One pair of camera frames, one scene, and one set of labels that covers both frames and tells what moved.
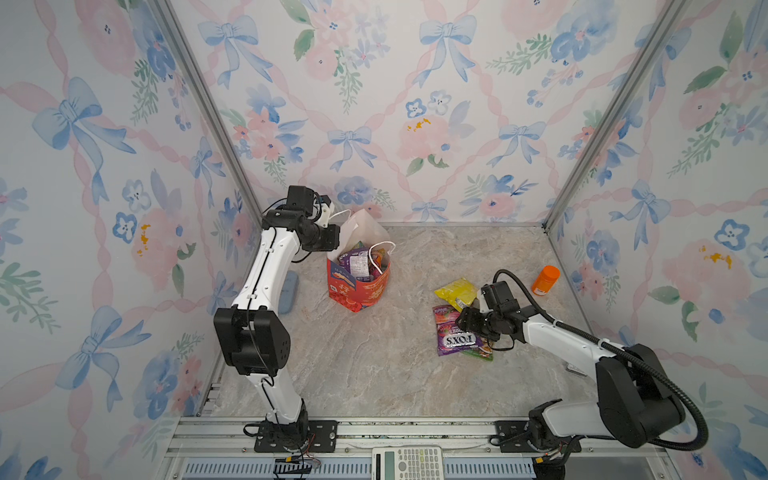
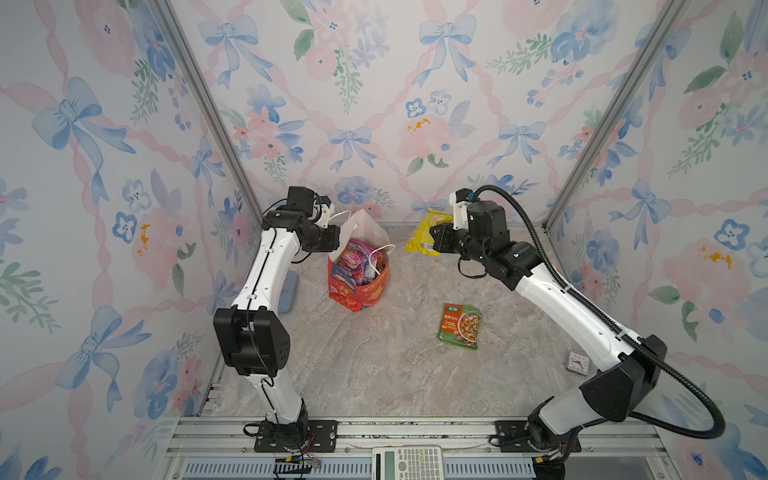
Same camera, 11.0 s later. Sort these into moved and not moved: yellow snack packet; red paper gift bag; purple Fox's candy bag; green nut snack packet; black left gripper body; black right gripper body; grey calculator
Moved: yellow snack packet; green nut snack packet; purple Fox's candy bag; black right gripper body
Not moved: red paper gift bag; grey calculator; black left gripper body
